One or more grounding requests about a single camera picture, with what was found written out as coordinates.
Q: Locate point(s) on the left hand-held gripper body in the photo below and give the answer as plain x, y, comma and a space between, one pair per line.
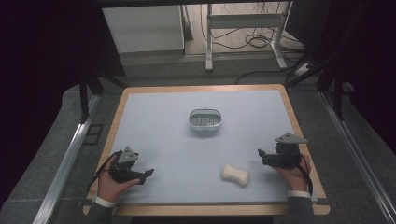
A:
124, 165

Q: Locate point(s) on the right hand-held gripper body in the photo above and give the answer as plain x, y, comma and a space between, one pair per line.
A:
285, 154

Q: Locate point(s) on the cream bone-shaped toy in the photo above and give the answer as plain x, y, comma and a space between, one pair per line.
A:
235, 175

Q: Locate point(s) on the white grey soap dish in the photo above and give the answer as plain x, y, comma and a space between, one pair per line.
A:
205, 119

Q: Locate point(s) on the person's left hand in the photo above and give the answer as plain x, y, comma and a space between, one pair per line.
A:
112, 186

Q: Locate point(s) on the person's right hand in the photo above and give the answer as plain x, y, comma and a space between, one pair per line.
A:
294, 177

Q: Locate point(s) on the light grey table mat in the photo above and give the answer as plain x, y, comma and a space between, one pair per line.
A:
193, 155

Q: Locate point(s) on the black metal stand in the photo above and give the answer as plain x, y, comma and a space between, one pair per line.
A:
84, 99

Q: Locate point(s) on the white power strip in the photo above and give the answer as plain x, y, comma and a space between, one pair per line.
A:
302, 69

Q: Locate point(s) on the dark curtain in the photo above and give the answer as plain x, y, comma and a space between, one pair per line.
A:
367, 62
40, 77

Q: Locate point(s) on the white cabinet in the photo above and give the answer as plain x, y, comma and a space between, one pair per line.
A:
143, 29

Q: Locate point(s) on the black floor bracket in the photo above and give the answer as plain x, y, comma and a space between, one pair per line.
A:
92, 134

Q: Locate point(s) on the aluminium rail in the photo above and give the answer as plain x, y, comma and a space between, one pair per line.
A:
67, 161
358, 155

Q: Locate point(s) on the white metal desk frame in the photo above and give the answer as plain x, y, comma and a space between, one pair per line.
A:
246, 21

